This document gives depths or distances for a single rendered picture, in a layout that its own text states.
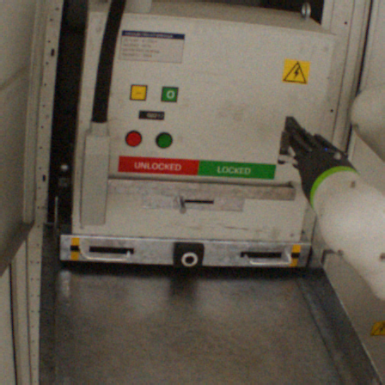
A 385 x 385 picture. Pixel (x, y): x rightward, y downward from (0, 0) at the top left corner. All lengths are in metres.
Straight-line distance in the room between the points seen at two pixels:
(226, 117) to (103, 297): 0.43
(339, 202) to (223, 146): 0.52
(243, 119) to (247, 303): 0.37
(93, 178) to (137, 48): 0.26
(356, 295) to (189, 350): 0.73
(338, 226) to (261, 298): 0.56
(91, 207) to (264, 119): 0.38
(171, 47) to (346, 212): 0.55
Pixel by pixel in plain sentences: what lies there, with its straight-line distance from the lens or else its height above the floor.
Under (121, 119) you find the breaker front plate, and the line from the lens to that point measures 1.43.
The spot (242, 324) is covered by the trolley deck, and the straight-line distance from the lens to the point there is 1.45.
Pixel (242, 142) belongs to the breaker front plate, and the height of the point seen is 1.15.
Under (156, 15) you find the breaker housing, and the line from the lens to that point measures 1.38.
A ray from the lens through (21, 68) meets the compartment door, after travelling 1.53.
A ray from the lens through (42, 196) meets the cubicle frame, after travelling 1.70.
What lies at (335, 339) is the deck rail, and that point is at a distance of 1.46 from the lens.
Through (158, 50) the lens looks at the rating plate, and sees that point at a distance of 1.39.
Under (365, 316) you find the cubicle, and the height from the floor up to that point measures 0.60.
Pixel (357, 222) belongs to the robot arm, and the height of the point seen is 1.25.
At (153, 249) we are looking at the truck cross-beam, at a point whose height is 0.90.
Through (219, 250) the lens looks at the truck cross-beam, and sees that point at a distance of 1.57.
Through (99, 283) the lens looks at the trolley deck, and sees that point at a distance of 1.52.
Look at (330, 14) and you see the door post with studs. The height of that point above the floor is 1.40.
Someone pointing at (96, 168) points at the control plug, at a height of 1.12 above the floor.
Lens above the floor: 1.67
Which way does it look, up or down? 25 degrees down
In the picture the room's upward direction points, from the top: 8 degrees clockwise
